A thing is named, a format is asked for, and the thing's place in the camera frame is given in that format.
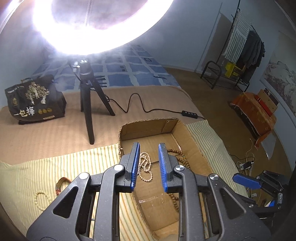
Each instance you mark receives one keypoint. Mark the wall poster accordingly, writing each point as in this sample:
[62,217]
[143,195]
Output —
[281,76]

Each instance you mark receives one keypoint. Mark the small black object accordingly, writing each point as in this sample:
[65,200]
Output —
[160,76]

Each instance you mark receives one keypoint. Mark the yellow striped cloth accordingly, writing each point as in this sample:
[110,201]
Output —
[23,178]

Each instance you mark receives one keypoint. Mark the blue checked blanket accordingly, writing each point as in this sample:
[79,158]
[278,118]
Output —
[138,71]

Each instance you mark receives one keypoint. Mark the tan mat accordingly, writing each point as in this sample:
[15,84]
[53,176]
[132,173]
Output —
[57,134]

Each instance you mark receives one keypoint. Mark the clear plastic sheet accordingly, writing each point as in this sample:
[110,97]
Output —
[268,146]

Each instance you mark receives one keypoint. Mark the phone holder gooseneck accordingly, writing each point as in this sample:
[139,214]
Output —
[87,11]

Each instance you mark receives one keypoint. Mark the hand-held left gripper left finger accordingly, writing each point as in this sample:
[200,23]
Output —
[135,166]

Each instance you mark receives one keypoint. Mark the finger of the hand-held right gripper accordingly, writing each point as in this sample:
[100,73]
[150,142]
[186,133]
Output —
[247,180]

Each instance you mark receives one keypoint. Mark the black tripod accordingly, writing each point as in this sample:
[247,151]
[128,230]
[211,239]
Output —
[89,115]

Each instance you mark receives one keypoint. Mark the brown box with red edge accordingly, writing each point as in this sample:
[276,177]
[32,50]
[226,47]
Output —
[268,100]

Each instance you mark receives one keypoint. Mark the black bag with tree print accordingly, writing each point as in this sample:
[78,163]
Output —
[34,102]

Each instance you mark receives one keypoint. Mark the black clothes rack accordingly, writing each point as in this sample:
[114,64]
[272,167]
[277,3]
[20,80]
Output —
[232,25]

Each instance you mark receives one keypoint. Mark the yellow crate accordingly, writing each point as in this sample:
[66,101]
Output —
[232,69]

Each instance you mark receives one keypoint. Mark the striped towel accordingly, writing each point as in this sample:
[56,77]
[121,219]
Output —
[235,37]

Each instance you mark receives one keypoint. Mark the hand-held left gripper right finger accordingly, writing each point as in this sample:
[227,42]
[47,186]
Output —
[163,169]

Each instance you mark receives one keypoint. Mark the brown flat board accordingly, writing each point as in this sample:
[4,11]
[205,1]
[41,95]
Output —
[218,39]

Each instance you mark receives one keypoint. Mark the dark hanging clothes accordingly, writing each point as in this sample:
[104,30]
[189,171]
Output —
[253,51]

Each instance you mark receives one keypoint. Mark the cardboard box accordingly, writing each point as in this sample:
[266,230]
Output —
[152,208]

